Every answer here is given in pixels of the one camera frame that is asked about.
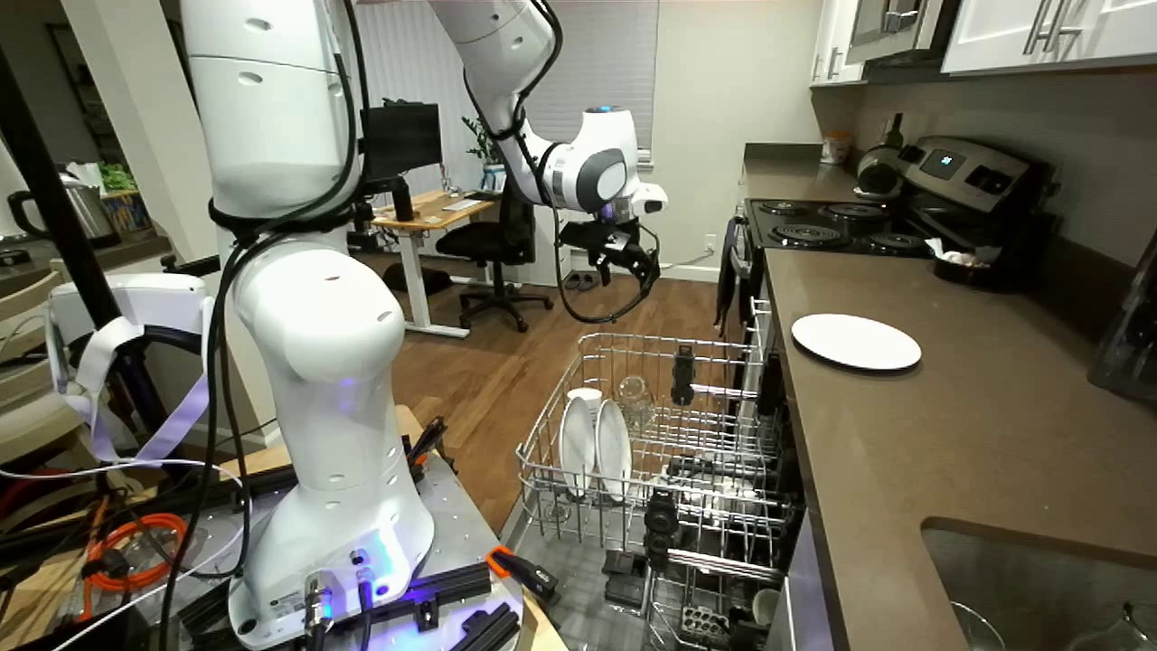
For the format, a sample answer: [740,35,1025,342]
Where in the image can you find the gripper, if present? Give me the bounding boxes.
[559,220,662,290]

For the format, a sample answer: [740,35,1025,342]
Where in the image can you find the black bottle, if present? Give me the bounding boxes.
[671,344,697,408]

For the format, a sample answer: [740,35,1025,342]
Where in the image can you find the clear glass bottle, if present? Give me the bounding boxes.
[616,375,656,433]

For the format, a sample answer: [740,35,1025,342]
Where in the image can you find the dishwasher upper rack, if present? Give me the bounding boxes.
[515,332,804,581]

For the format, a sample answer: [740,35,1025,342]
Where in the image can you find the dishwasher rack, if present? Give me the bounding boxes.
[515,332,804,581]
[633,547,798,651]

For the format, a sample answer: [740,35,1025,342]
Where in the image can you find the dishwasher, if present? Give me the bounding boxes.
[500,294,819,651]

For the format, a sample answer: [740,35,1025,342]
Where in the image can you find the dishwasher door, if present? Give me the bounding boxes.
[500,502,656,651]

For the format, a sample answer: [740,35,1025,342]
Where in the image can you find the dishwasher lower rack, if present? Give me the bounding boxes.
[633,547,798,651]

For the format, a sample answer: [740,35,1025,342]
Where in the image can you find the drinking glass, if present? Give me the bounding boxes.
[949,600,1009,651]

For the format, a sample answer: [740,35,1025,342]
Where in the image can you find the dark hanging towel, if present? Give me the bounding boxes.
[713,217,751,337]

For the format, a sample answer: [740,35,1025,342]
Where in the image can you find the black office chair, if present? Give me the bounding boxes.
[435,176,554,334]

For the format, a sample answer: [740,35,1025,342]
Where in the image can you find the white plate in rack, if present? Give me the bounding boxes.
[594,399,634,500]
[559,398,597,498]

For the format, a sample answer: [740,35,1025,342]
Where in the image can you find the potted plant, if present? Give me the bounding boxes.
[461,115,509,193]

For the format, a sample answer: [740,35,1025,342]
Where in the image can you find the window blinds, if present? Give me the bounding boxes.
[353,0,660,164]

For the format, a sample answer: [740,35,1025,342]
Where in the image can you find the wooden standing desk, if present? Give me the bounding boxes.
[371,188,507,340]

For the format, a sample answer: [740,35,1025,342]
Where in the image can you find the large white plate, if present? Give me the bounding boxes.
[791,313,923,373]

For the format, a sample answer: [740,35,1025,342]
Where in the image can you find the silver kettle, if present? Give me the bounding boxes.
[855,145,905,198]

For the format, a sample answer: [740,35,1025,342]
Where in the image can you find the black monitor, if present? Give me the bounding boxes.
[360,101,444,222]

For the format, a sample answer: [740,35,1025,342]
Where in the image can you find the stove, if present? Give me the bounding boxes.
[723,136,1060,340]

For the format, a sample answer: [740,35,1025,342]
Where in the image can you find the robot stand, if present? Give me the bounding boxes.
[0,404,566,651]

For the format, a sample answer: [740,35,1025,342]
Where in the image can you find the orange black clamp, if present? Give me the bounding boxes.
[485,545,561,605]

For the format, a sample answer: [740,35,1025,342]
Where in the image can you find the black bowl with tissue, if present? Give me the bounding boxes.
[924,238,1027,292]

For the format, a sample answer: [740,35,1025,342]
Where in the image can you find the over-range microwave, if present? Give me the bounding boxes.
[845,0,961,66]

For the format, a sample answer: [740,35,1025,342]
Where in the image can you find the box with green leaves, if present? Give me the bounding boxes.
[95,163,155,241]

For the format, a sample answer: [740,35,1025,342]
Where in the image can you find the sink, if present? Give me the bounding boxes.
[920,517,1157,651]

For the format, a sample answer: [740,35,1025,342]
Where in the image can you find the white chair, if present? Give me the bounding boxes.
[0,271,218,467]

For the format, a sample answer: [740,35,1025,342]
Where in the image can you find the black pole stand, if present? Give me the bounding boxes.
[0,50,123,331]

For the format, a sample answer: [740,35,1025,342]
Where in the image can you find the white wall cabinet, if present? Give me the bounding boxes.
[940,0,1157,75]
[810,0,870,88]

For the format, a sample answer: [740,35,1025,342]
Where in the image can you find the steel pitcher with black handle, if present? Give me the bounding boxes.
[7,176,120,250]

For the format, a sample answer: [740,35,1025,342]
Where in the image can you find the orange cable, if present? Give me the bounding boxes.
[77,512,191,625]

